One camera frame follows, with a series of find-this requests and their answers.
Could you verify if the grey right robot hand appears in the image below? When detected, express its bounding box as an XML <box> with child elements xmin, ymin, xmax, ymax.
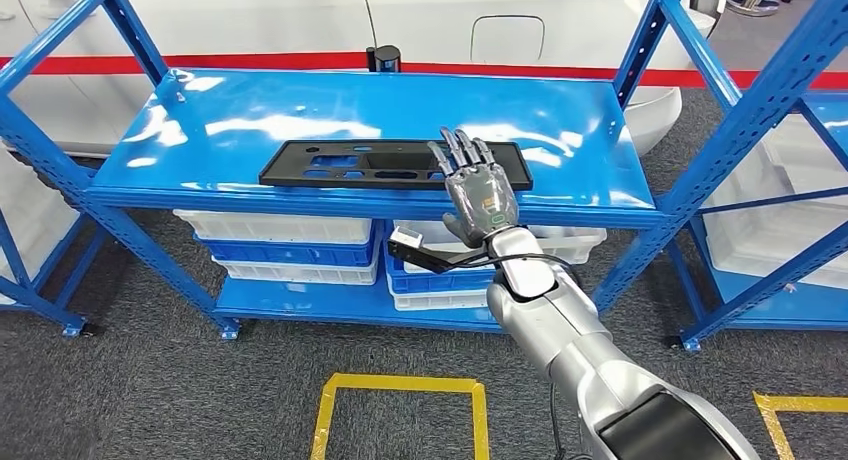
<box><xmin>427</xmin><ymin>126</ymin><xmax>521</xmax><ymax>250</ymax></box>

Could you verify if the black plastic panel part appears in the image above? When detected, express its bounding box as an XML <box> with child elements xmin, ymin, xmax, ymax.
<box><xmin>258</xmin><ymin>138</ymin><xmax>535</xmax><ymax>192</ymax></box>

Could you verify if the blue metal shelf rack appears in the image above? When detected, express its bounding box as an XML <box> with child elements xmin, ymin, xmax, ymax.
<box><xmin>0</xmin><ymin>0</ymin><xmax>848</xmax><ymax>342</ymax></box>

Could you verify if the blue shelf rack on casters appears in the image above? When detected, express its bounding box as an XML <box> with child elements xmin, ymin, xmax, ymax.
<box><xmin>0</xmin><ymin>198</ymin><xmax>111</xmax><ymax>340</ymax></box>
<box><xmin>665</xmin><ymin>92</ymin><xmax>848</xmax><ymax>354</ymax></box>

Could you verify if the black stanchion head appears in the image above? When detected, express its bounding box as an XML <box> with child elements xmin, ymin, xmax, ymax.
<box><xmin>365</xmin><ymin>44</ymin><xmax>403</xmax><ymax>74</ymax></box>

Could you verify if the yellow floor tape square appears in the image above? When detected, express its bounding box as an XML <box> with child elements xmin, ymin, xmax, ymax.
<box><xmin>753</xmin><ymin>390</ymin><xmax>848</xmax><ymax>460</ymax></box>
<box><xmin>309</xmin><ymin>372</ymin><xmax>492</xmax><ymax>460</ymax></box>

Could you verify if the red barrier belt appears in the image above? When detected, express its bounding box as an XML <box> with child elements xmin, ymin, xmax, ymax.
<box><xmin>0</xmin><ymin>51</ymin><xmax>848</xmax><ymax>91</ymax></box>

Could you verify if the white car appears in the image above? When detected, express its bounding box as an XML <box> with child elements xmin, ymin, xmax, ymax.
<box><xmin>0</xmin><ymin>0</ymin><xmax>730</xmax><ymax>159</ymax></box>

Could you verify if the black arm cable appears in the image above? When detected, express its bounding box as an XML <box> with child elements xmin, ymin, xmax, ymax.
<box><xmin>457</xmin><ymin>250</ymin><xmax>584</xmax><ymax>460</ymax></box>

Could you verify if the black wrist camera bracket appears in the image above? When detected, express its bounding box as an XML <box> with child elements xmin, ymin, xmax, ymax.
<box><xmin>386</xmin><ymin>239</ymin><xmax>505</xmax><ymax>276</ymax></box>

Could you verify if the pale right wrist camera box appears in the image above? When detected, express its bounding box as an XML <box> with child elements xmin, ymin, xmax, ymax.
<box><xmin>390</xmin><ymin>226</ymin><xmax>425</xmax><ymax>250</ymax></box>

